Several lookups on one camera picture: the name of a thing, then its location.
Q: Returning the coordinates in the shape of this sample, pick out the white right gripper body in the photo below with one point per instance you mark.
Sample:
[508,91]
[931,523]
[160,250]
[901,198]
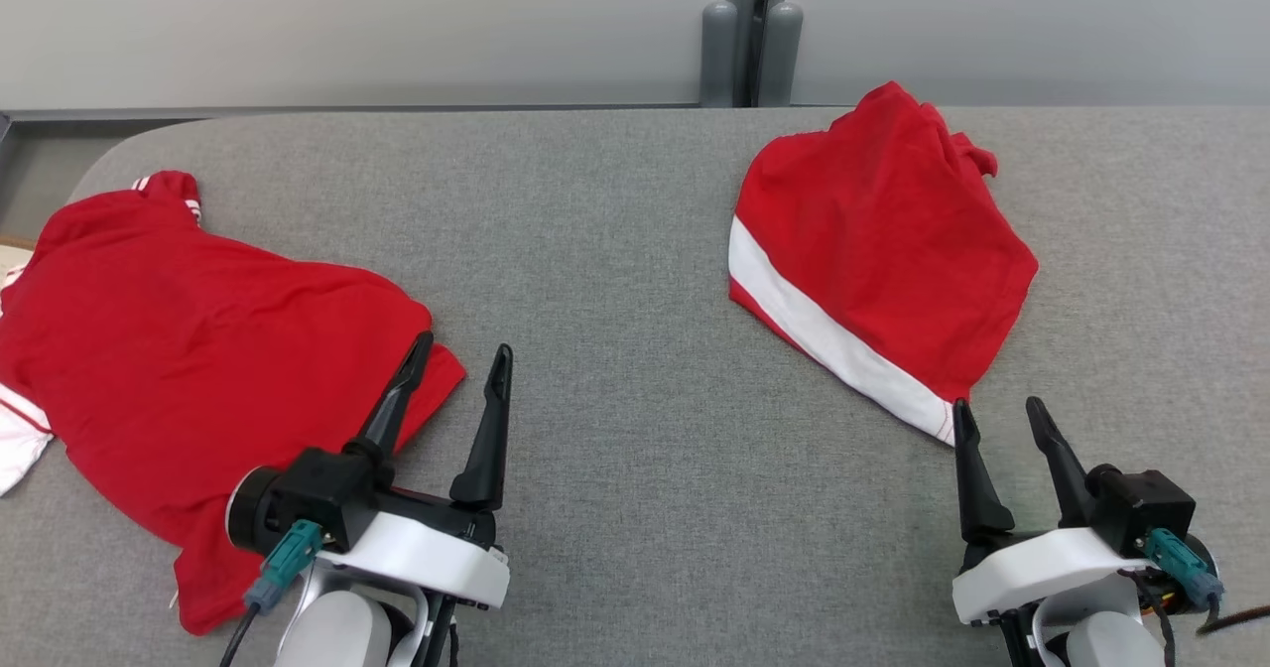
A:
[1032,568]

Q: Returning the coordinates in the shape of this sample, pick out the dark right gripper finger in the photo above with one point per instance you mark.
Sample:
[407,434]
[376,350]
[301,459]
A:
[1064,468]
[977,488]

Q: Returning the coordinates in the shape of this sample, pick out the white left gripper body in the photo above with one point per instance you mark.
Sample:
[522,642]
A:
[427,558]

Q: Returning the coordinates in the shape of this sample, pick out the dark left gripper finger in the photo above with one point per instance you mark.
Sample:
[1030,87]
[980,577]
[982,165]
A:
[488,449]
[402,399]

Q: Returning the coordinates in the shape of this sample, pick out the red jersey white sleeves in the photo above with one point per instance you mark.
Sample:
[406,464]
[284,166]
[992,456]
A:
[198,349]

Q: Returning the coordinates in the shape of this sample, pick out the red shorts white stripe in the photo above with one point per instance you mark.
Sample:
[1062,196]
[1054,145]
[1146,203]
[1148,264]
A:
[883,250]

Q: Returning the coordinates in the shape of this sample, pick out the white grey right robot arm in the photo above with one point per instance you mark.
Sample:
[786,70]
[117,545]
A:
[1106,642]

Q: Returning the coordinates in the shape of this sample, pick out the white perforated panel wooden edge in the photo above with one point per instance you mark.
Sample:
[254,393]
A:
[15,242]

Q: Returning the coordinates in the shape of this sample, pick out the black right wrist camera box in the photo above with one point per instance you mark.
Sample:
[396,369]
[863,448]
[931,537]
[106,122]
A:
[1141,503]

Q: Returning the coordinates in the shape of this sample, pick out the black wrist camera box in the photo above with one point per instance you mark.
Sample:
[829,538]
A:
[1141,503]
[317,493]

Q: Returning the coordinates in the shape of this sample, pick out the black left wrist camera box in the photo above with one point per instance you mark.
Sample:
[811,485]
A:
[317,493]

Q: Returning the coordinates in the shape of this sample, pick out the grey partition base rail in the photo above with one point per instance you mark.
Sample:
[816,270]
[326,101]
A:
[298,111]

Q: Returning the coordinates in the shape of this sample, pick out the grey cylindrical post foot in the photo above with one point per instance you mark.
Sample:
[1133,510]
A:
[782,52]
[719,52]

